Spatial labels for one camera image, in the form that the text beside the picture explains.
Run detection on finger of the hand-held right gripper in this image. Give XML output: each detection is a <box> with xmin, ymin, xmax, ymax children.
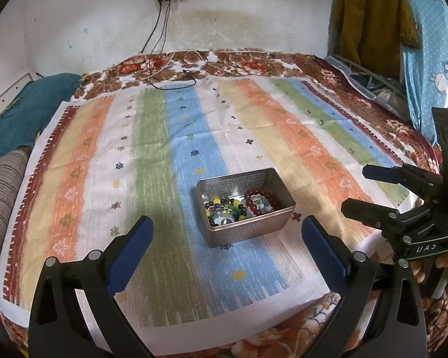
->
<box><xmin>340</xmin><ymin>197</ymin><xmax>448</xmax><ymax>256</ymax></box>
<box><xmin>362</xmin><ymin>163</ymin><xmax>446</xmax><ymax>199</ymax></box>

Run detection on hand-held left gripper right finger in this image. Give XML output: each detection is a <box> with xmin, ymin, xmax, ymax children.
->
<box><xmin>300</xmin><ymin>214</ymin><xmax>423</xmax><ymax>358</ymax></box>

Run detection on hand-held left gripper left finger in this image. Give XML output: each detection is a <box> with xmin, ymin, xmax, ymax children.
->
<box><xmin>28</xmin><ymin>215</ymin><xmax>162</xmax><ymax>358</ymax></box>

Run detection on silver tin box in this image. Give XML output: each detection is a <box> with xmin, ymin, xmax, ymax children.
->
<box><xmin>196</xmin><ymin>168</ymin><xmax>297</xmax><ymax>249</ymax></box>

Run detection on clear bead bracelet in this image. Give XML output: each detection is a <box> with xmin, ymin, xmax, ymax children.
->
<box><xmin>252</xmin><ymin>196</ymin><xmax>277</xmax><ymax>212</ymax></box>

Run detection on red bead bracelet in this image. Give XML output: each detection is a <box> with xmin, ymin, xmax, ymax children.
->
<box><xmin>244</xmin><ymin>189</ymin><xmax>281</xmax><ymax>217</ymax></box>

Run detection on multicolour bead bracelet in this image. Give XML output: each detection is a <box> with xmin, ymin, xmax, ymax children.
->
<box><xmin>204</xmin><ymin>193</ymin><xmax>250</xmax><ymax>229</ymax></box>

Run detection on blue polka dot cloth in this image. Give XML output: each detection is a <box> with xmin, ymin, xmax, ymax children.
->
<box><xmin>399</xmin><ymin>0</ymin><xmax>448</xmax><ymax>147</ymax></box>

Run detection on striped woven mat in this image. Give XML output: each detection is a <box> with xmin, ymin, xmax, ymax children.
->
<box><xmin>0</xmin><ymin>76</ymin><xmax>412</xmax><ymax>339</ymax></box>

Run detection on striped pillow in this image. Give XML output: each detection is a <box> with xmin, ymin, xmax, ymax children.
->
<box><xmin>0</xmin><ymin>150</ymin><xmax>31</xmax><ymax>255</ymax></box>

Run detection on mustard yellow garment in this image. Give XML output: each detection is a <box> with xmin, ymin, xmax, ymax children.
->
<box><xmin>337</xmin><ymin>0</ymin><xmax>419</xmax><ymax>68</ymax></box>

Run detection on teal cloth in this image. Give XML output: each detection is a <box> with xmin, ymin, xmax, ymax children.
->
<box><xmin>0</xmin><ymin>73</ymin><xmax>83</xmax><ymax>165</ymax></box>

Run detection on white cable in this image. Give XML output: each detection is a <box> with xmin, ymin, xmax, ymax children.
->
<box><xmin>149</xmin><ymin>50</ymin><xmax>248</xmax><ymax>80</ymax></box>

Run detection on long black cable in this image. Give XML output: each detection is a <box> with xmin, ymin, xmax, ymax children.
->
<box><xmin>148</xmin><ymin>2</ymin><xmax>210</xmax><ymax>91</ymax></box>

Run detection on short black cable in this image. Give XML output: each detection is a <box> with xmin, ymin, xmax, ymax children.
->
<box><xmin>139</xmin><ymin>4</ymin><xmax>163</xmax><ymax>55</ymax></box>

